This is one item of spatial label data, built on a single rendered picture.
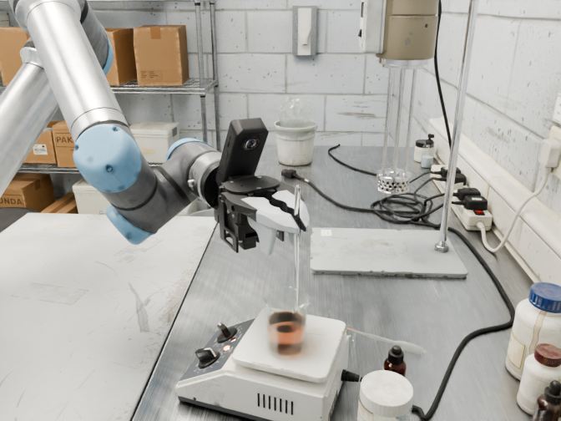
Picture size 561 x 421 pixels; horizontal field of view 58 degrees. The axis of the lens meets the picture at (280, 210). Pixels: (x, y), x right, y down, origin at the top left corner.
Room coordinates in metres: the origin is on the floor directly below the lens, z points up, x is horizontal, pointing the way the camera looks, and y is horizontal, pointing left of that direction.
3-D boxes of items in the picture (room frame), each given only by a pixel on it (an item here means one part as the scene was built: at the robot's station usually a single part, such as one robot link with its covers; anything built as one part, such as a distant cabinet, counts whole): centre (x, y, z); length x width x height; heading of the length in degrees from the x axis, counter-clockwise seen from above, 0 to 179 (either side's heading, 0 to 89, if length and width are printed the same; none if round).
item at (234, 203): (0.58, 0.04, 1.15); 0.09 x 0.05 x 0.02; 29
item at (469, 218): (1.25, -0.46, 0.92); 0.40 x 0.06 x 0.04; 177
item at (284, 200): (0.56, -0.02, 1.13); 0.09 x 0.03 x 0.06; 31
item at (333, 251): (0.95, -0.21, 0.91); 0.30 x 0.20 x 0.01; 87
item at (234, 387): (0.54, 0.01, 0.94); 0.22 x 0.13 x 0.08; 71
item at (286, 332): (0.51, -0.01, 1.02); 0.06 x 0.05 x 0.08; 153
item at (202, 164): (0.71, 0.09, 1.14); 0.08 x 0.05 x 0.08; 120
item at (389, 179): (0.95, -0.22, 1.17); 0.07 x 0.07 x 0.25
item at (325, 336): (0.53, -0.01, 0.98); 0.12 x 0.12 x 0.01; 71
